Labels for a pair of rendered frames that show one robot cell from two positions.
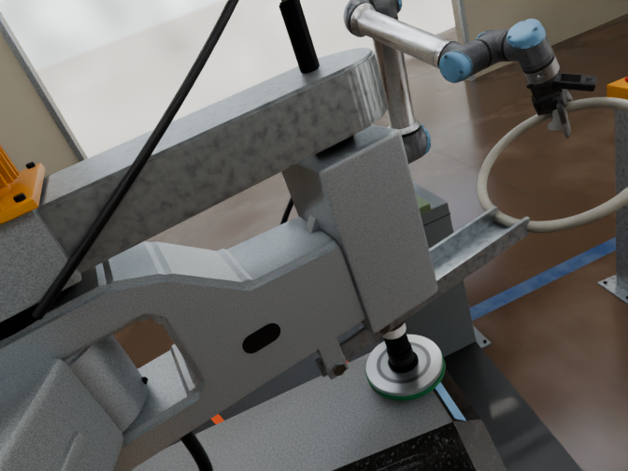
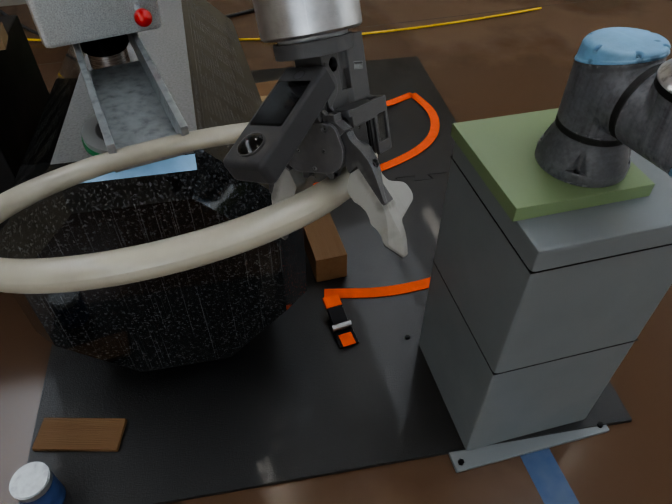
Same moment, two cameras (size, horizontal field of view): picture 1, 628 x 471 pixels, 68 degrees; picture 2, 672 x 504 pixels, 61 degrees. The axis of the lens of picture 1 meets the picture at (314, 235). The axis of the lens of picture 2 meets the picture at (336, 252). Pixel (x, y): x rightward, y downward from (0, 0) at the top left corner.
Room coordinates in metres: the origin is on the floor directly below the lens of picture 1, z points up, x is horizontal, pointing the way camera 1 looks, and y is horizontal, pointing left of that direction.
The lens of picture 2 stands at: (1.27, -1.29, 1.61)
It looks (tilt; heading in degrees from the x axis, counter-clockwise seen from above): 46 degrees down; 83
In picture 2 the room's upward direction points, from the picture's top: straight up
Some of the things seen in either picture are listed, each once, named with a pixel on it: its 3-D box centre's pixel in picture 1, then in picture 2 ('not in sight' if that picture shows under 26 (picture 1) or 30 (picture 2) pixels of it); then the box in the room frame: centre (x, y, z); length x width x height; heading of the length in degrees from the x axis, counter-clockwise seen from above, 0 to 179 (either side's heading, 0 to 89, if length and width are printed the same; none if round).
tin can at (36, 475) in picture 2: not in sight; (38, 489); (0.56, -0.58, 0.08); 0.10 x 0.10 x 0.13
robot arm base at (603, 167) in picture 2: not in sight; (587, 140); (1.92, -0.37, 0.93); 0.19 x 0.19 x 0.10
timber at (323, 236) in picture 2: not in sight; (321, 241); (1.42, 0.27, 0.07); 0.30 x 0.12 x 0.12; 98
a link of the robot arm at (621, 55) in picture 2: not in sight; (614, 82); (1.93, -0.38, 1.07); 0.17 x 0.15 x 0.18; 109
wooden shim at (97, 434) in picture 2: not in sight; (80, 434); (0.62, -0.40, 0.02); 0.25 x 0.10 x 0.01; 172
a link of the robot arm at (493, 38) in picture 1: (495, 47); not in sight; (1.41, -0.72, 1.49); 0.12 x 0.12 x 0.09; 19
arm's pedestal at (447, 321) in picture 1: (407, 276); (528, 297); (1.92, -0.37, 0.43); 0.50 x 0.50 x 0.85; 7
